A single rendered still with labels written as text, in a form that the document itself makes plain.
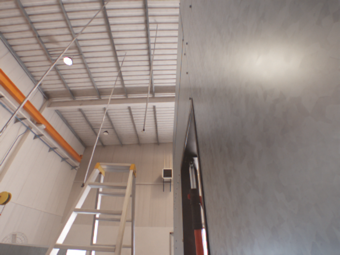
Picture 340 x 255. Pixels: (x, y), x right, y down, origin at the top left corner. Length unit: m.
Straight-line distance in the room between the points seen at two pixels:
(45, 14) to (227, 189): 7.75
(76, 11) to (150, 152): 9.14
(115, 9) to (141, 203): 9.93
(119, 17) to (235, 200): 6.84
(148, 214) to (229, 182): 10.60
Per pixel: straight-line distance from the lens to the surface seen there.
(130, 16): 6.84
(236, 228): 0.23
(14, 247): 3.67
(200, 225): 0.78
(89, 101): 9.22
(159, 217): 10.72
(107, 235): 11.17
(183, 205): 0.96
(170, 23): 6.86
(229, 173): 0.23
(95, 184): 1.42
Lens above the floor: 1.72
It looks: 37 degrees up
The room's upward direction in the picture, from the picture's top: straight up
